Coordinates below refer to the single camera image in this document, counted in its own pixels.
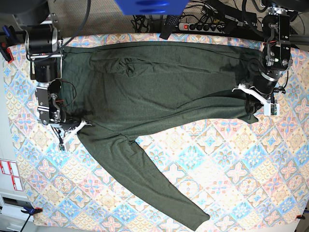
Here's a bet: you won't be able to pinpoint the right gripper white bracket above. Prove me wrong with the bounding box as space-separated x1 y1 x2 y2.
50 118 92 152

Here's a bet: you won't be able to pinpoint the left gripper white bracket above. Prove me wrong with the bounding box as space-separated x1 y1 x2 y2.
232 71 285 116

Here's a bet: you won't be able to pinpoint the dark green long-sleeve shirt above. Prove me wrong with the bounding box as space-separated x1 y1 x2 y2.
62 42 261 230

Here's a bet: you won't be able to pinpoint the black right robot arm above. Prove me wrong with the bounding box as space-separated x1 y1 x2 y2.
0 0 87 151

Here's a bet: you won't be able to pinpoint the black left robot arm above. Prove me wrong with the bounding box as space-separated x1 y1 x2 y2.
235 0 309 116

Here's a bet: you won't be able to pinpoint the red and white labels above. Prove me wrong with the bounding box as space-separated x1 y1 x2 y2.
0 159 23 191

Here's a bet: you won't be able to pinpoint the patterned pastel tablecloth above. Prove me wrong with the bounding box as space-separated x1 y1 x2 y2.
0 45 309 232

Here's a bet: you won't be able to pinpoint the blue clamp lower left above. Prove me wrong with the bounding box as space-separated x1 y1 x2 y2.
20 206 43 232

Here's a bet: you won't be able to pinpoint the blue clamp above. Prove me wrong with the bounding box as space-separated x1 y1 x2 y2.
0 25 16 63
20 206 43 232

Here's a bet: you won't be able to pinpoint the black power strip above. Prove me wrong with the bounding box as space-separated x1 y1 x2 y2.
178 23 225 34

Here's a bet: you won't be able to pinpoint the black power adapter box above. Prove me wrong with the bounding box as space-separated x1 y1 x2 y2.
224 5 257 29

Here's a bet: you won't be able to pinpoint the grey cabinet lower left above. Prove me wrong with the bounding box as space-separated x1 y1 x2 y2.
0 191 31 232

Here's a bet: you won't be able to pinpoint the black remote control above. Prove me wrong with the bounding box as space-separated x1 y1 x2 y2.
159 15 180 40

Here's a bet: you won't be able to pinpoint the orange clamp lower right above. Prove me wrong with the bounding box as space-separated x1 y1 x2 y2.
296 215 306 220

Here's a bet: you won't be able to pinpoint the blue clamp upper left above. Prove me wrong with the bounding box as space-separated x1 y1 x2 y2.
0 25 16 63

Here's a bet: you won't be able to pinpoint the blue plastic box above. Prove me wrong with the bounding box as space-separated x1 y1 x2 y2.
115 0 189 15

